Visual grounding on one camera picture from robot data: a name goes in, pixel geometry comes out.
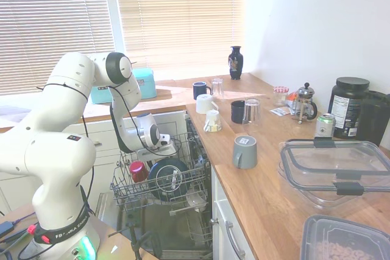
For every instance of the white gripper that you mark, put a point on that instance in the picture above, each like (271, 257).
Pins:
(155, 152)

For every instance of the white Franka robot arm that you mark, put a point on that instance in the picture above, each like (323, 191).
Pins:
(58, 150)

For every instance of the red speckled enamel mug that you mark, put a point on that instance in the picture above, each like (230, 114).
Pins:
(138, 171)

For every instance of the white patterned mug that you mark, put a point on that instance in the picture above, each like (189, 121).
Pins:
(213, 121)

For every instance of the plain white mug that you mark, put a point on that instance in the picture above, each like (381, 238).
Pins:
(203, 104)

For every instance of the white dishwasher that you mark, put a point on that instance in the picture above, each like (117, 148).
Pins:
(158, 226)

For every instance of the navy blue mug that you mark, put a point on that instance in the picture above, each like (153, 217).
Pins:
(199, 91)

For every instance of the grey mug with label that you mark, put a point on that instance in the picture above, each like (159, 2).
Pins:
(245, 153)

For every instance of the black mug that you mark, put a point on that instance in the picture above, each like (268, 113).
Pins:
(237, 112)

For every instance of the white cabinet under counter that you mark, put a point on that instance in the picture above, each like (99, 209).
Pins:
(222, 241)

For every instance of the dark blue ceramic plate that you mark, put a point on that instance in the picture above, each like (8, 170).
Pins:
(164, 168)

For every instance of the white cabinet with drawers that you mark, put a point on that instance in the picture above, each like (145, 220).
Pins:
(103, 132)

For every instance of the teal bread box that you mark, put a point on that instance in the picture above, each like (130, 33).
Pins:
(146, 86)

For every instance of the small clear drinking glass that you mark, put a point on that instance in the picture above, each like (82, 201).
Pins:
(217, 89)

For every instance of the metal cabinet knob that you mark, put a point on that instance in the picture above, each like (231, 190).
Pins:
(213, 221)

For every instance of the large clear glass tumbler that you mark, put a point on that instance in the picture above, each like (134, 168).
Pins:
(252, 113)

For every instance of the dark blue painted vase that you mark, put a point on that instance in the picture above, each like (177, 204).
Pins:
(236, 65)

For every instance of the white paper packet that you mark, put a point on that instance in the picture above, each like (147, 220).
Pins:
(279, 111)

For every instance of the glass jar red checked lid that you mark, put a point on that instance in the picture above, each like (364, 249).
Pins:
(280, 95)

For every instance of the wide wooden window blind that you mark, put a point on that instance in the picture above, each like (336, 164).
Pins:
(179, 16)

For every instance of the red connector plug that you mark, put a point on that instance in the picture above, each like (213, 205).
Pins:
(31, 229)

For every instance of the orange snack packet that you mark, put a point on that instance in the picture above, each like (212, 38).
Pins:
(292, 97)

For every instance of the glass french press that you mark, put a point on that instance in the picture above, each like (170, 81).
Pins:
(304, 101)

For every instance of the narrow wooden window blind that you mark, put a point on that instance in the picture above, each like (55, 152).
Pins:
(55, 13)

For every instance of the white green drink can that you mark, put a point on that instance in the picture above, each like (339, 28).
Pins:
(325, 126)

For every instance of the clear container with clip lid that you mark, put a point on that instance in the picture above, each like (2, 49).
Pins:
(329, 162)

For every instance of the black protein powder tub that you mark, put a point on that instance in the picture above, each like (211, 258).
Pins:
(347, 104)

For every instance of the plastic container with food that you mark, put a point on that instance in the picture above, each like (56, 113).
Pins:
(344, 241)

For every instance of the black jug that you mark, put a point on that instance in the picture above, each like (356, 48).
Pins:
(374, 117)

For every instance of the black camera stand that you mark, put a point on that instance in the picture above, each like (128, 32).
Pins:
(134, 241)

